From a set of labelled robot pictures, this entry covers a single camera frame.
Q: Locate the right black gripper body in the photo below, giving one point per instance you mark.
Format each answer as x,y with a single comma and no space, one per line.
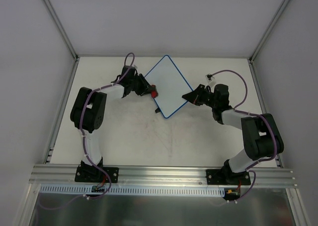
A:
201,96

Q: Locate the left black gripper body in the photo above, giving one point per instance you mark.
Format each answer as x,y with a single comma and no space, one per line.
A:
140,84

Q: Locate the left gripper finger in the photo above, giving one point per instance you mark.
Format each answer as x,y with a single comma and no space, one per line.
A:
145,91
143,85

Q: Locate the red bone-shaped eraser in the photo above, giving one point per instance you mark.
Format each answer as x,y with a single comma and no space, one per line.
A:
153,91

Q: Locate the blue-framed whiteboard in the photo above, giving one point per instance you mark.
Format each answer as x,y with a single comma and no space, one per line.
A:
171,85

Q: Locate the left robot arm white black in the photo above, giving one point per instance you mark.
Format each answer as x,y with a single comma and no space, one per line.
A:
88,111

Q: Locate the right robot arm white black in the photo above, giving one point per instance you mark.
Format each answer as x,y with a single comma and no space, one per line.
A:
261,138

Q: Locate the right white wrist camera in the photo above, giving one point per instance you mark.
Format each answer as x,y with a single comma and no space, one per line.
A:
210,80

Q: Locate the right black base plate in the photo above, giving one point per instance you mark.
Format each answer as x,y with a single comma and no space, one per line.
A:
218,177

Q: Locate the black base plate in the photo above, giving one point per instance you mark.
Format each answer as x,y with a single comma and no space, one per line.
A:
218,177
89,174

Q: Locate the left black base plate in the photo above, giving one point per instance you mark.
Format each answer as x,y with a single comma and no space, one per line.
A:
89,174

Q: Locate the left aluminium frame post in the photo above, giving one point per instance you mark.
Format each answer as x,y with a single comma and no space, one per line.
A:
53,15

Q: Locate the aluminium frame post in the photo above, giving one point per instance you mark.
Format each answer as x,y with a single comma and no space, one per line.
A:
276,17
53,15

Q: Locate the aluminium mounting rail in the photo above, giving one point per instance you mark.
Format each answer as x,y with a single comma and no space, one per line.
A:
163,176

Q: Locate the right aluminium frame post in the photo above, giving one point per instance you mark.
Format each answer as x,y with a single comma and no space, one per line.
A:
276,17

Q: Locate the slotted white cable duct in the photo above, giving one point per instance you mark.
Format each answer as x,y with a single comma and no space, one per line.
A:
203,191

